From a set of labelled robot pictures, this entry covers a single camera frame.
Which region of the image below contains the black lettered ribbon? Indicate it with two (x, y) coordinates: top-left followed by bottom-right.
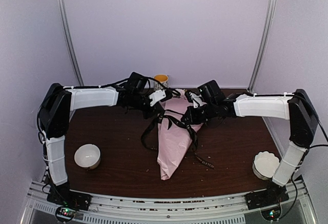
(140, 113), (215, 170)

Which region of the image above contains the aluminium frame post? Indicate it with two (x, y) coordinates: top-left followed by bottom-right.
(248, 0), (277, 93)
(57, 0), (84, 86)

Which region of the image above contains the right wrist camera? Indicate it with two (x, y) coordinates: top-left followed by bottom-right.
(184, 90), (206, 108)

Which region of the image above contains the left aluminium frame post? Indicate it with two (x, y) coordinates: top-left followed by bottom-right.
(57, 0), (84, 86)

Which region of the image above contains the front aluminium rail base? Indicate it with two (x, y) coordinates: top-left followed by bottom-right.
(22, 179), (315, 224)

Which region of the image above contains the right aluminium frame post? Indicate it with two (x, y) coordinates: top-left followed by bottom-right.
(248, 0), (277, 93)

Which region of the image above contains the white scalloped bowl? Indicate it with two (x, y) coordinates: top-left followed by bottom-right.
(252, 151), (280, 180)

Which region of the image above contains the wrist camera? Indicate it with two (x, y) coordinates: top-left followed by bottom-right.
(149, 89), (173, 107)
(184, 90), (206, 108)

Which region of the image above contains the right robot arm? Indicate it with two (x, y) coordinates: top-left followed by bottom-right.
(181, 80), (323, 209)

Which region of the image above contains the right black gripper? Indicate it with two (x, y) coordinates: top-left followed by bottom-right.
(181, 101), (218, 125)

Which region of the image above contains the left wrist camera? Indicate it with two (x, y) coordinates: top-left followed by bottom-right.
(149, 89), (173, 107)

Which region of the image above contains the patterned mug orange inside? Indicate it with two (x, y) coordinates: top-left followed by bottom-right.
(153, 74), (169, 91)

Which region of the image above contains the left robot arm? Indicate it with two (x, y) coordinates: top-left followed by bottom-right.
(36, 72), (172, 210)

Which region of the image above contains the white round bowl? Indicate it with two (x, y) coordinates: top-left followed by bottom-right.
(74, 144), (101, 170)

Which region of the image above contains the purple pink wrapping paper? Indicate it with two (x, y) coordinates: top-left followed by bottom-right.
(157, 89), (193, 180)

